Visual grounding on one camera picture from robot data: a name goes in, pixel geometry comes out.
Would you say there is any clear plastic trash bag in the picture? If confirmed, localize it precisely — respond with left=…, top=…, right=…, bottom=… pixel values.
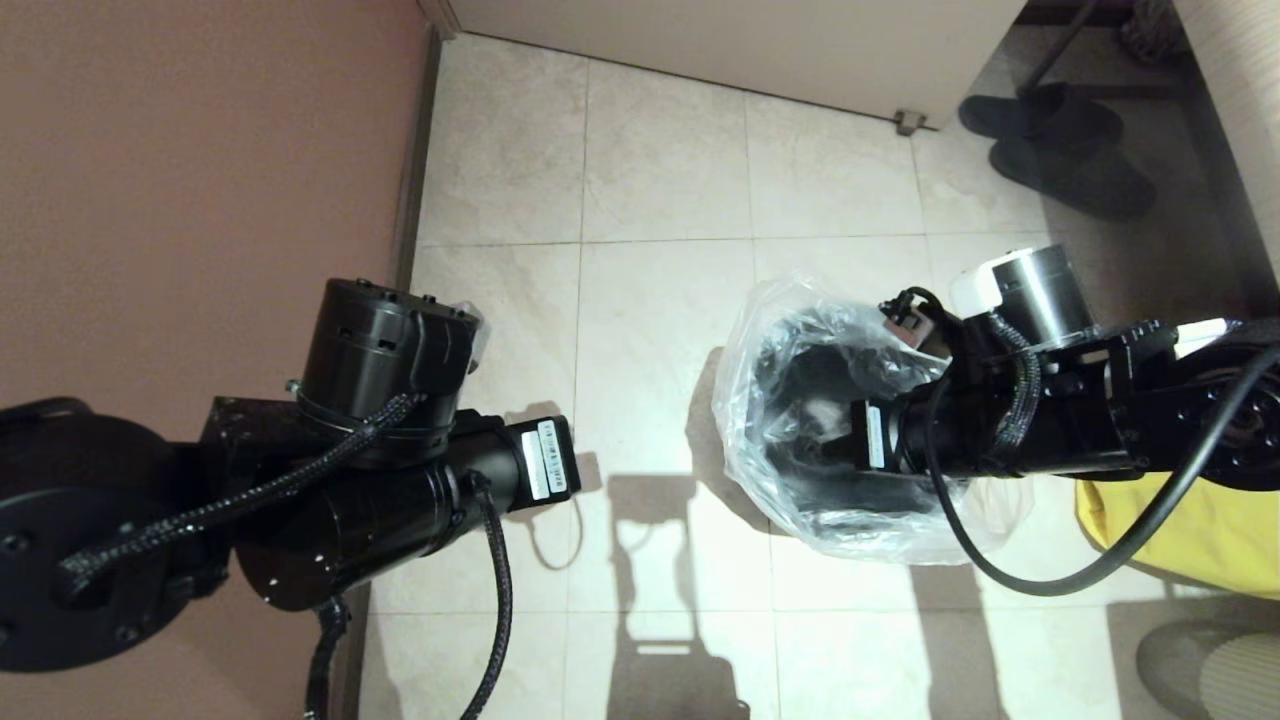
left=712, top=275, right=1036, bottom=566

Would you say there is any grey round trash bin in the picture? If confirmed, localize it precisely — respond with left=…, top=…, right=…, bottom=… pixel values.
left=750, top=325, right=966, bottom=536

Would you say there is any yellow fabric bag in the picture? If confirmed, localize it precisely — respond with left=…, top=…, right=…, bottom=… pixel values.
left=1078, top=470, right=1280, bottom=591

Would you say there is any black slipper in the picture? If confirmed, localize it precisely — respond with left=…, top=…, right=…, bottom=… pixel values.
left=957, top=85, right=1126, bottom=153
left=988, top=135, right=1158, bottom=223

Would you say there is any beige ribbed round object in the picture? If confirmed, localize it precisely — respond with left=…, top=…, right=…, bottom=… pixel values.
left=1135, top=620, right=1280, bottom=720

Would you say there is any dark slanted pole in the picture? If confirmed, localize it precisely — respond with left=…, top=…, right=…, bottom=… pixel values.
left=1018, top=0, right=1101, bottom=96

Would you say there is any beige ribbed panel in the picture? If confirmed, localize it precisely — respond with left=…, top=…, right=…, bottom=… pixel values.
left=1170, top=0, right=1280, bottom=301

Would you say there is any dark mop head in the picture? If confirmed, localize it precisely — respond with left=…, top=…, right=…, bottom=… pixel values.
left=1118, top=0, right=1186, bottom=66

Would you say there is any white door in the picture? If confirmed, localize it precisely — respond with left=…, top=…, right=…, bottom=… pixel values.
left=445, top=0, right=1031, bottom=133

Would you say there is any left arm looped black cable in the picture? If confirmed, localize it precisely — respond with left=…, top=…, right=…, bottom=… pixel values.
left=455, top=470, right=515, bottom=720

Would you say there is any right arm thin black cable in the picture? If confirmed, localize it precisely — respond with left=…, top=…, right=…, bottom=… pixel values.
left=925, top=345, right=1280, bottom=599

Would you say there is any left arm long black cable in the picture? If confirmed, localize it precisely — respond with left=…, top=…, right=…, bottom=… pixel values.
left=303, top=595, right=353, bottom=720

